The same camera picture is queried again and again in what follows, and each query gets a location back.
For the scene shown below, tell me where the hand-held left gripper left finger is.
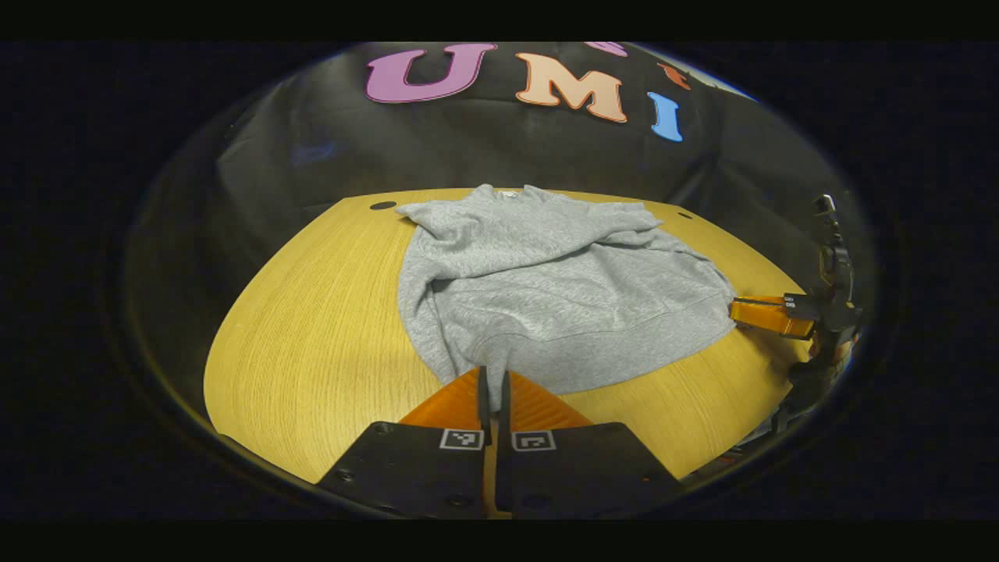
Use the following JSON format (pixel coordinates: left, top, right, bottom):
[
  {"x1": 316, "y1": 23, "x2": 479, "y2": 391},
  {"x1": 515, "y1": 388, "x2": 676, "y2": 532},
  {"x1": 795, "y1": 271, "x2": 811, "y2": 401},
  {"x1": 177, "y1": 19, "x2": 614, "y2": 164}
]
[{"x1": 316, "y1": 365, "x2": 494, "y2": 520}]

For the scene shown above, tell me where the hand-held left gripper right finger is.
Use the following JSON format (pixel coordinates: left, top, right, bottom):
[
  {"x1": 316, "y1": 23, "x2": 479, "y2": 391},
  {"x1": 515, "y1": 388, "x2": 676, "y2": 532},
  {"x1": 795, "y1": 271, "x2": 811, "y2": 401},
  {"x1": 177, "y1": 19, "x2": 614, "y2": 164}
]
[{"x1": 494, "y1": 370, "x2": 684, "y2": 520}]

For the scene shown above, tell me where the grey sweatshirt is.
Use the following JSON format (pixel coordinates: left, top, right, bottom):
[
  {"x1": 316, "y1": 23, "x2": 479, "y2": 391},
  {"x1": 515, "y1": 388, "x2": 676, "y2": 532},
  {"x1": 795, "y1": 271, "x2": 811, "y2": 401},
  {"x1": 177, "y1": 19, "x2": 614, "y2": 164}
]
[{"x1": 394, "y1": 183, "x2": 738, "y2": 414}]

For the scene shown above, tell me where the black backdrop cloth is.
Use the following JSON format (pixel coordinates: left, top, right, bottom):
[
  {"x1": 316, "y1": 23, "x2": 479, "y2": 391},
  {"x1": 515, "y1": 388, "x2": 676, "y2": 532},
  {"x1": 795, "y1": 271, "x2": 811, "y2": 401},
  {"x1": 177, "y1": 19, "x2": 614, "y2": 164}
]
[{"x1": 125, "y1": 42, "x2": 867, "y2": 438}]

